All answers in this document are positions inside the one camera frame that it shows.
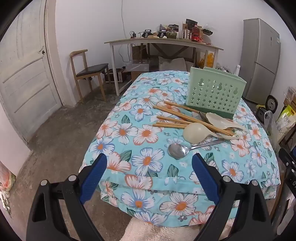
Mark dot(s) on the grey refrigerator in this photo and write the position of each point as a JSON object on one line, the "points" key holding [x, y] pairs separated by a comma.
{"points": [[259, 60]]}

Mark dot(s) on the wooden desk with white legs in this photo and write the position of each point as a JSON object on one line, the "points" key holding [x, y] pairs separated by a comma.
{"points": [[143, 41]]}

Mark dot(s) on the white panel door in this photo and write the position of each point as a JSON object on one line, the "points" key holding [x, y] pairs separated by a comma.
{"points": [[25, 76]]}

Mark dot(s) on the clear plastic bag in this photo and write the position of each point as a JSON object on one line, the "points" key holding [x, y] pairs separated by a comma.
{"points": [[270, 124]]}

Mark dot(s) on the green perforated utensil holder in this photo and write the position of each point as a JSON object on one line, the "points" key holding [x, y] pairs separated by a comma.
{"points": [[215, 95]]}

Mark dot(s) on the yellow plastic bag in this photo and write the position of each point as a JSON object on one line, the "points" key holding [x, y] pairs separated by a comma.
{"points": [[208, 60]]}

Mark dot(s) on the dark glass jar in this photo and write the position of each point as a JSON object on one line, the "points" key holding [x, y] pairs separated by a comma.
{"points": [[171, 34]]}

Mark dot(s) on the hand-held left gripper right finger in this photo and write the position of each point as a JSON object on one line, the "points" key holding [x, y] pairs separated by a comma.
{"points": [[205, 178]]}

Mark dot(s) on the cardboard box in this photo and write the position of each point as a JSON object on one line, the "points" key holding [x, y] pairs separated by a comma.
{"points": [[138, 52]]}

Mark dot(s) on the white fluffy cloth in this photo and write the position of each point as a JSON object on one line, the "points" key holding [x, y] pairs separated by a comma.
{"points": [[161, 231]]}

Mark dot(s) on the black rice cooker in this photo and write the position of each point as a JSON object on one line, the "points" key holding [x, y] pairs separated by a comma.
{"points": [[271, 104]]}

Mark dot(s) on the blue floral blanket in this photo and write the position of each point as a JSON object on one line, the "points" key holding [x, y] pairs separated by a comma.
{"points": [[143, 139]]}

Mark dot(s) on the white rice paddle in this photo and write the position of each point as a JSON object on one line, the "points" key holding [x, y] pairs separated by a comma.
{"points": [[217, 120]]}

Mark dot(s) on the red bottle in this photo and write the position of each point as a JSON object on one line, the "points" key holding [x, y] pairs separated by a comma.
{"points": [[196, 33]]}

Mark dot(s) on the clear plastic box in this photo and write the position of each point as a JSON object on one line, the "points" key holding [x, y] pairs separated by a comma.
{"points": [[138, 66]]}

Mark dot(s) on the cardboard boxes under table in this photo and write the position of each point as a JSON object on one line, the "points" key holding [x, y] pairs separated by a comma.
{"points": [[172, 63]]}

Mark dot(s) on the black charger device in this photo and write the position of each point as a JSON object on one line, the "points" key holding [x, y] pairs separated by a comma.
{"points": [[146, 33]]}

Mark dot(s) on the white tall container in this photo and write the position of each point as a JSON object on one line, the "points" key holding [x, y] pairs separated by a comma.
{"points": [[238, 70]]}

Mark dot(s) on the black box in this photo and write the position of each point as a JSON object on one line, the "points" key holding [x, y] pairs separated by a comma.
{"points": [[191, 23]]}

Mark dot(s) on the wooden chopstick bundle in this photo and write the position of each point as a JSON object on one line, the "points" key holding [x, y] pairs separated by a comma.
{"points": [[171, 119]]}

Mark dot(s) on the yellow rice bag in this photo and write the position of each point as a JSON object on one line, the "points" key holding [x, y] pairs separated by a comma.
{"points": [[286, 119]]}

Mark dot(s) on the black yellow device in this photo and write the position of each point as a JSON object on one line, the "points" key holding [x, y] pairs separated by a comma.
{"points": [[260, 113]]}

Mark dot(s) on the metal canister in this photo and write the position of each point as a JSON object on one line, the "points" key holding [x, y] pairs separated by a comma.
{"points": [[186, 34]]}

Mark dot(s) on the cream plastic ladle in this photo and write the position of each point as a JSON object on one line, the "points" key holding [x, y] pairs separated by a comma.
{"points": [[196, 133]]}

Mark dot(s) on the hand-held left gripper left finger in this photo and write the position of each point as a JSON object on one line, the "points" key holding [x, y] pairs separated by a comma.
{"points": [[94, 178]]}

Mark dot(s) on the floral cloth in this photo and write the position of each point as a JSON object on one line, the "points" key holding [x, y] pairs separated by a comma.
{"points": [[7, 183]]}

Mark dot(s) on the wooden chair with dark seat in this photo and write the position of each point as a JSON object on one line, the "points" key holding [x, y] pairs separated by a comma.
{"points": [[92, 69]]}

